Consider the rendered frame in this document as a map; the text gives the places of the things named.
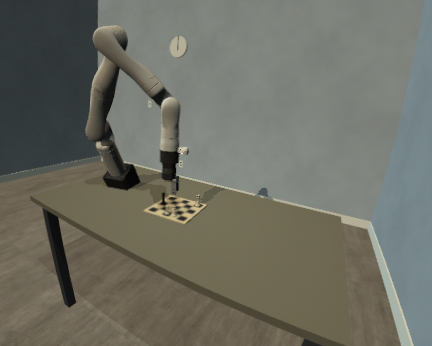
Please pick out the chessboard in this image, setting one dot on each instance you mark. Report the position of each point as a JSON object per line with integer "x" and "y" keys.
{"x": 185, "y": 209}

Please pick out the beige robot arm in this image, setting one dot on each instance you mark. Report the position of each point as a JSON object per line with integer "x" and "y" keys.
{"x": 110, "y": 41}

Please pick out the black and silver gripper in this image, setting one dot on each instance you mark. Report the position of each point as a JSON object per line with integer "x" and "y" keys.
{"x": 169, "y": 156}

